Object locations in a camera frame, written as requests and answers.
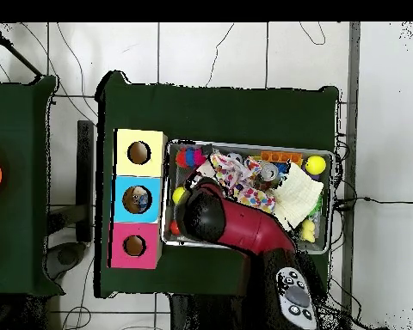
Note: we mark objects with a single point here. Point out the shallow clear bin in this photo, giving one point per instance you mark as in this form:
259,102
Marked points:
328,192

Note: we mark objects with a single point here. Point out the wooden box with three holes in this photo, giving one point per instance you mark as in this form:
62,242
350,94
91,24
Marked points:
124,206

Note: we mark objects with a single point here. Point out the black flat panel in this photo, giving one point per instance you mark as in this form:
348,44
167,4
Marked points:
85,179

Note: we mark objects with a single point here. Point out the green covered side table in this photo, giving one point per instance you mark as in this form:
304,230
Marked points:
20,206

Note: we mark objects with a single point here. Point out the rainbow spiky toy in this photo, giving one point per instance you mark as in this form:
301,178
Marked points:
190,158

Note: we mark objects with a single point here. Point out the yellow rubber duck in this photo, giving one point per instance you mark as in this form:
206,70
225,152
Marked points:
308,231

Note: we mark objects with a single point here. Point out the cream muslin cloth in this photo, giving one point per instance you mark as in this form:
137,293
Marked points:
299,196

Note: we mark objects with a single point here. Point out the yellow smiley ball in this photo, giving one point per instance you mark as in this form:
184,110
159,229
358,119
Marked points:
178,195

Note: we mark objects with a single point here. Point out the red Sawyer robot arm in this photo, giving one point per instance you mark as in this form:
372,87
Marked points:
248,230

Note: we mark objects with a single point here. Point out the grey floor stand base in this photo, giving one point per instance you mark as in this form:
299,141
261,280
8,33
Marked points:
65,256

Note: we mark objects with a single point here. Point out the red ball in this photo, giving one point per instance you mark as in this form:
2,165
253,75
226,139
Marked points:
173,227

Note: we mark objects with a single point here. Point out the crushed silver can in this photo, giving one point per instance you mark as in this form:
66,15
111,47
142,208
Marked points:
268,171

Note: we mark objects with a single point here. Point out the large polka dot cloth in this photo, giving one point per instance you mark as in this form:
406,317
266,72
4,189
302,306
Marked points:
226,172

